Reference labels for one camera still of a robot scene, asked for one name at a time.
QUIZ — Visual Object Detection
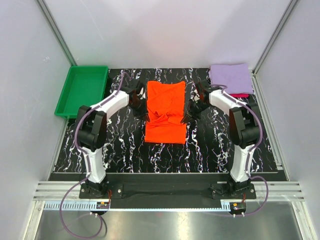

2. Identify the orange t shirt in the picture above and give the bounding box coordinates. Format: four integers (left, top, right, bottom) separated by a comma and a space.
144, 81, 187, 145

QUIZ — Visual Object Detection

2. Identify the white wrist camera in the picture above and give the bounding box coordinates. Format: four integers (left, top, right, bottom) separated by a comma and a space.
137, 86, 146, 100
190, 90, 200, 102

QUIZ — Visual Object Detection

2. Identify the left small circuit board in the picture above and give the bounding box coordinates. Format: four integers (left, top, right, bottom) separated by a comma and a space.
96, 201, 110, 210

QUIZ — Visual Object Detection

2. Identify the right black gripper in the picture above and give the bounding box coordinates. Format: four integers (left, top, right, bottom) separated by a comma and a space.
181, 99, 210, 125

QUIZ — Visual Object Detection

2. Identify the small circuit board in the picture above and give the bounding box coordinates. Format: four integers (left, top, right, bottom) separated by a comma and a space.
230, 202, 247, 212
96, 201, 110, 210

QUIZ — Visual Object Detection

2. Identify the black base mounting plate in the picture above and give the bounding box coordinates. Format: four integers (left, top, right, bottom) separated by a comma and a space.
78, 172, 256, 210

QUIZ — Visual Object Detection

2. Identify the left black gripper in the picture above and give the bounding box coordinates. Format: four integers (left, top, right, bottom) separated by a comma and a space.
129, 97, 150, 123

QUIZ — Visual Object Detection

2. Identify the folded pink t shirt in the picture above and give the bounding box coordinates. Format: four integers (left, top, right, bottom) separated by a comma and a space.
230, 93, 250, 99

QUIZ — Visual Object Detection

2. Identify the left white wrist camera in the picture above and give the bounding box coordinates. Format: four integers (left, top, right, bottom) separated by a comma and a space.
137, 86, 146, 100

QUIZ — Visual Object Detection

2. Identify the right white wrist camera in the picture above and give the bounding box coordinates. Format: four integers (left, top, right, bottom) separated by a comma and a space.
190, 90, 200, 102

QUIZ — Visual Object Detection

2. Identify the aluminium frame rail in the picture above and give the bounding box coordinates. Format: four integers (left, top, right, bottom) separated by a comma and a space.
33, 181, 304, 212

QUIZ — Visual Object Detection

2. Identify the folded purple t shirt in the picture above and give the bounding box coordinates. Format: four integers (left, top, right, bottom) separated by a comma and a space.
209, 63, 253, 95

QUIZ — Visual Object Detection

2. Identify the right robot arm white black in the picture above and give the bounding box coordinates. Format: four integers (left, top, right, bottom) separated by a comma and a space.
181, 80, 263, 199

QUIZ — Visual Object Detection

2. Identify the green plastic bin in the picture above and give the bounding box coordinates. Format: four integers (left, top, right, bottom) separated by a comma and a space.
54, 65, 109, 119

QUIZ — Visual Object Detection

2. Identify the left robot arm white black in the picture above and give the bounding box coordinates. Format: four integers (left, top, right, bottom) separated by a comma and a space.
74, 79, 150, 198

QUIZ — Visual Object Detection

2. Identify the right small circuit board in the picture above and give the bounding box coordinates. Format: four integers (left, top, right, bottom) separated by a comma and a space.
230, 202, 247, 212

